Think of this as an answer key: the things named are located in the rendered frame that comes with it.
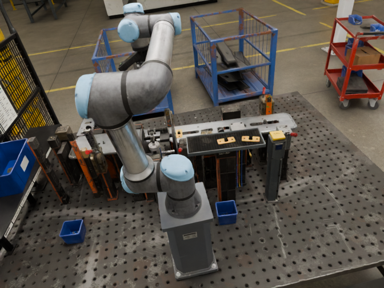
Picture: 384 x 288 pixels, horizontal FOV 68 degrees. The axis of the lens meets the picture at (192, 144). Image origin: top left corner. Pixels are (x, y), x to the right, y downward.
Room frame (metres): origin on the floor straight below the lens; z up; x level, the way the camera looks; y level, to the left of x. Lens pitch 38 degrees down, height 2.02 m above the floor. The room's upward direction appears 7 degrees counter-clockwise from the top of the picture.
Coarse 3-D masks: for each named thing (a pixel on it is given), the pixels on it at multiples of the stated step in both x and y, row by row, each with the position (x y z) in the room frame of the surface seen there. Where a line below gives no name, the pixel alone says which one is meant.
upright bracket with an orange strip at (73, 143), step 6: (72, 138) 1.27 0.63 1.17; (72, 144) 1.27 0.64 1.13; (78, 150) 1.27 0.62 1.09; (78, 156) 1.27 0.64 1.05; (84, 162) 1.27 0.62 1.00; (84, 168) 1.27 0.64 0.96; (90, 174) 1.28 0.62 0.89; (90, 180) 1.27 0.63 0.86; (90, 186) 1.27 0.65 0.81; (96, 192) 1.27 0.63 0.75
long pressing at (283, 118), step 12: (228, 120) 1.51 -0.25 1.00; (240, 120) 1.49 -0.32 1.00; (252, 120) 1.47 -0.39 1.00; (276, 120) 1.44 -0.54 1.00; (288, 120) 1.42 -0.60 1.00; (144, 132) 1.50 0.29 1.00; (156, 132) 1.48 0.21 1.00; (216, 132) 1.40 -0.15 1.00; (264, 132) 1.34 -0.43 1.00; (84, 144) 1.45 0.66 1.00; (108, 144) 1.42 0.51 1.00; (72, 156) 1.34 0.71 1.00
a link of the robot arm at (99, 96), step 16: (80, 80) 0.69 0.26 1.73; (96, 80) 0.68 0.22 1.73; (112, 80) 0.67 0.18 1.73; (80, 96) 0.66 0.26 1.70; (96, 96) 0.65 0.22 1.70; (112, 96) 0.64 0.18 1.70; (80, 112) 0.65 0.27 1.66; (96, 112) 0.65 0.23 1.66; (112, 112) 0.64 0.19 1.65; (128, 112) 0.64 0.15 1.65; (112, 128) 0.66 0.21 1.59; (128, 128) 0.70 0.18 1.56; (112, 144) 0.73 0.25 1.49; (128, 144) 0.70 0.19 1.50; (128, 160) 0.72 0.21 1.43; (144, 160) 0.75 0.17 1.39; (128, 176) 0.75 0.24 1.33; (144, 176) 0.74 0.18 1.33; (128, 192) 0.76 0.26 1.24; (144, 192) 0.75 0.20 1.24
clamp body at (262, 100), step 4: (260, 96) 1.65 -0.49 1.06; (264, 96) 1.65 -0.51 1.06; (260, 100) 1.63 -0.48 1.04; (264, 100) 1.60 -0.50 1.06; (272, 100) 1.58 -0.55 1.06; (260, 104) 1.64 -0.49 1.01; (264, 104) 1.56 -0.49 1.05; (272, 104) 1.56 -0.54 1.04; (260, 108) 1.64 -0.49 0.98; (264, 108) 1.56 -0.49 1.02; (272, 108) 1.56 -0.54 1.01; (260, 112) 1.62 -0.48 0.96; (264, 112) 1.56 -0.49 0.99; (272, 112) 1.56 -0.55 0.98
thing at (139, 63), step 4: (148, 44) 1.19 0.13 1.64; (132, 48) 1.18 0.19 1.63; (136, 48) 1.15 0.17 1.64; (140, 48) 1.15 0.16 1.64; (144, 48) 1.15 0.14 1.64; (140, 52) 1.17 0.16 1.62; (144, 52) 1.18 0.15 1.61; (144, 56) 1.17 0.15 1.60; (140, 60) 1.17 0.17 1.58; (144, 60) 1.17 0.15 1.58; (136, 64) 1.16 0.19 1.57; (140, 64) 1.16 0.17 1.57
